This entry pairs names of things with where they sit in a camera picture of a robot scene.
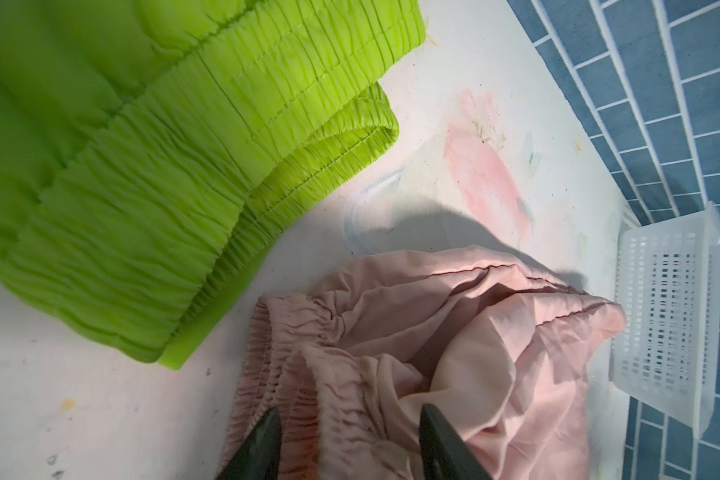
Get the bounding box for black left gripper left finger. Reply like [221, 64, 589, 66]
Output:
[216, 407, 282, 480]

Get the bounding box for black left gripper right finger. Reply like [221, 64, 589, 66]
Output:
[419, 404, 493, 480]

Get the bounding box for pink shorts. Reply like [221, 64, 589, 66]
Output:
[222, 246, 626, 479]

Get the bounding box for white plastic basket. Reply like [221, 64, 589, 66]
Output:
[609, 202, 720, 438]

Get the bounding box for lime green shorts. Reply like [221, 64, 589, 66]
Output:
[0, 1, 426, 369]

